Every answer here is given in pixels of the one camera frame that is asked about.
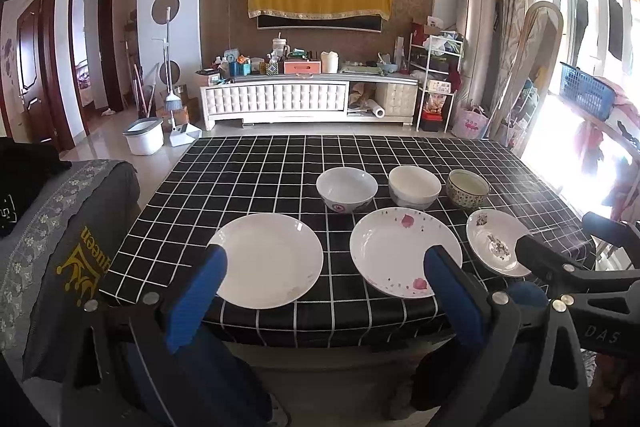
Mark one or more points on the white TV cabinet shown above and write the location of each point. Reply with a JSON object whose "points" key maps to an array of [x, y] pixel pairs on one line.
{"points": [[310, 98]]}

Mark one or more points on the white bowl red mark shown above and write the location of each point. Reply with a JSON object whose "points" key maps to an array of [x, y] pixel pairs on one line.
{"points": [[346, 189]]}

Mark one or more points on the standing arched mirror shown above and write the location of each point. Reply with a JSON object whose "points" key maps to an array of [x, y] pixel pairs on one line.
{"points": [[536, 54]]}

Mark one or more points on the white plastic jug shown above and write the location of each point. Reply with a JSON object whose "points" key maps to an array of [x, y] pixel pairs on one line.
{"points": [[329, 62]]}

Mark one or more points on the grey sofa cover cloth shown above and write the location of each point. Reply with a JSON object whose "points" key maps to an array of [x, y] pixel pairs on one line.
{"points": [[55, 260]]}

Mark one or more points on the black white grid tablecloth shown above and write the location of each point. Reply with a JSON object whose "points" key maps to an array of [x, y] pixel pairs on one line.
{"points": [[221, 179]]}

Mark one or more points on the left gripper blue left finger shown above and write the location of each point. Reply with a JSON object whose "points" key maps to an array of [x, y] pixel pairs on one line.
{"points": [[190, 296]]}

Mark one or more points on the white plate pink petals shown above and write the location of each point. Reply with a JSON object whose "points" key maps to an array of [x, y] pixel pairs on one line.
{"points": [[388, 247]]}

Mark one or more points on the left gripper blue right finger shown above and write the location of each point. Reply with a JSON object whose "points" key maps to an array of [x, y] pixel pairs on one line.
{"points": [[463, 302]]}

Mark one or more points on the cream white bowl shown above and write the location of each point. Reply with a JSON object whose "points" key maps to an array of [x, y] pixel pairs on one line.
{"points": [[413, 187]]}

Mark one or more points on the dark wooden door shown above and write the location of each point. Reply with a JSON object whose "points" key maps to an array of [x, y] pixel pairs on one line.
{"points": [[31, 98]]}

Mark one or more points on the green patterned bowl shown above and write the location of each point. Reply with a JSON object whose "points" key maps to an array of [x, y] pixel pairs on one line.
{"points": [[466, 190]]}

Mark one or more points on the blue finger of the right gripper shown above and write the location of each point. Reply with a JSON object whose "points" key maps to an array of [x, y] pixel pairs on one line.
{"points": [[550, 256], [617, 234]]}

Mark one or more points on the white paper roll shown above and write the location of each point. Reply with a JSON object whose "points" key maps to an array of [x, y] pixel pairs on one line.
{"points": [[374, 108]]}

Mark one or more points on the blue plastic basket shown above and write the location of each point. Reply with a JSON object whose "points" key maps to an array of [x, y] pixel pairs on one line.
{"points": [[590, 94]]}

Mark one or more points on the large plain white plate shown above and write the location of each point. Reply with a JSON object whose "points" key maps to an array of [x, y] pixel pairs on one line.
{"points": [[272, 260]]}

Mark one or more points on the broom with dustpan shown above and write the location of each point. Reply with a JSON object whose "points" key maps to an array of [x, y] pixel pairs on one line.
{"points": [[181, 134]]}

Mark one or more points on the silver standing air conditioner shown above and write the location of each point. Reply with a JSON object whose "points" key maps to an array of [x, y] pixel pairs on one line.
{"points": [[475, 24]]}

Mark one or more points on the pink tote bag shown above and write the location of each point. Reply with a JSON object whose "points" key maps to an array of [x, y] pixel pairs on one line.
{"points": [[470, 124]]}

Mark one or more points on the white metal shelf rack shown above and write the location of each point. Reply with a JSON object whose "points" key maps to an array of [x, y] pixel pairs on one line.
{"points": [[434, 62]]}

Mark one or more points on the small white patterned plate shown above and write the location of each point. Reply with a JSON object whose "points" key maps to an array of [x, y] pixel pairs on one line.
{"points": [[493, 235]]}

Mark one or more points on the white mop bucket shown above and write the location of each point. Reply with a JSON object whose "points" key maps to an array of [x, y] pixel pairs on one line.
{"points": [[145, 136]]}

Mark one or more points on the pink storage box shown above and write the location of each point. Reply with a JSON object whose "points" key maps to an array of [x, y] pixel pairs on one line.
{"points": [[302, 68]]}

